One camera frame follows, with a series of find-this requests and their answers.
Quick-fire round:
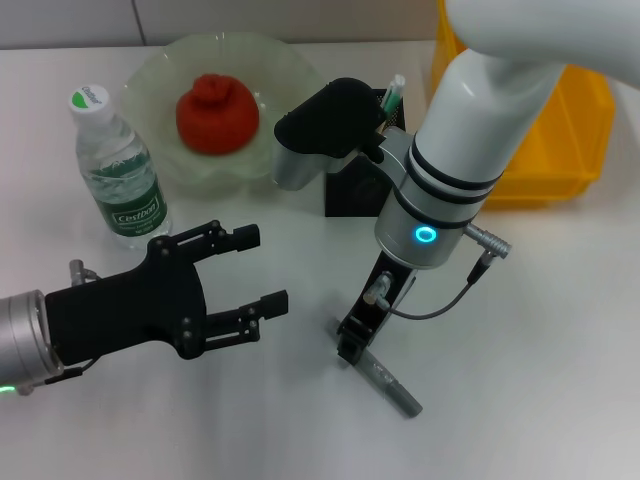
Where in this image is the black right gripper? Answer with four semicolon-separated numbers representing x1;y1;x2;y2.
200;249;419;370

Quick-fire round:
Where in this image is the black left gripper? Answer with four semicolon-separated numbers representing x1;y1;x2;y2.
44;219;262;367

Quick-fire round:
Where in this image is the grey pen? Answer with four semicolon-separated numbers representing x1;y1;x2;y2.
328;319;424;419

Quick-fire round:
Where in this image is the red-orange knitted orange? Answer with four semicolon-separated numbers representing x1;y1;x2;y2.
175;73;261;157

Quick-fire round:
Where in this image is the clear green-label water bottle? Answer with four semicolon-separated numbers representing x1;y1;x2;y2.
68;84;174;254

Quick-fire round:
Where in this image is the green utility knife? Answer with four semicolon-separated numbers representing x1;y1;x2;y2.
380;74;406;114

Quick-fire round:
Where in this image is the black mesh pen holder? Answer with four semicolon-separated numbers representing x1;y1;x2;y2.
323;88;407;218

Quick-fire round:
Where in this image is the green glass fruit plate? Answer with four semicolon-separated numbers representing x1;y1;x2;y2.
122;32;326;199

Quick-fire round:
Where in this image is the yellow plastic bin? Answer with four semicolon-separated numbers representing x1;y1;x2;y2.
432;0;616;211

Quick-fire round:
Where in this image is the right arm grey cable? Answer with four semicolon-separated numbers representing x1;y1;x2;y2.
363;223;514;320

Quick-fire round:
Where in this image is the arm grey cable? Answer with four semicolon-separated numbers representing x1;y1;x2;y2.
363;223;514;320
19;258;102;396

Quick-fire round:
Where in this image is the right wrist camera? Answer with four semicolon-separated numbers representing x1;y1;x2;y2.
272;77;387;192

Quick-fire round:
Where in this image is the left arm grey cable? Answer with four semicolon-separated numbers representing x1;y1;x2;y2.
19;258;102;396

